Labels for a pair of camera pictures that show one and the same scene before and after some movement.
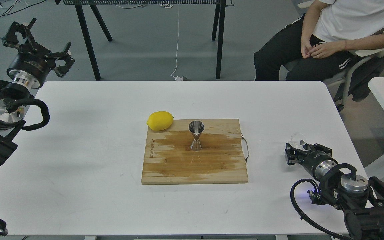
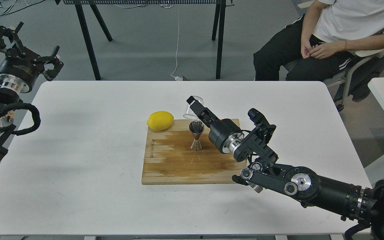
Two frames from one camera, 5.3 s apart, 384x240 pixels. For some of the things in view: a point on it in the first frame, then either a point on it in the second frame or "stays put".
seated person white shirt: [303, 49] stays put
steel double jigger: [196, 127] stays put
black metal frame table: [217, 29] stays put
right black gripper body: [318, 162] → [225, 135]
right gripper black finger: [293, 155] → [205, 114]
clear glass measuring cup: [295, 140] → [190, 114]
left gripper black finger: [61, 70] → [51, 74]
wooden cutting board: [168, 159] stays put
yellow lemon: [160, 120] stays put
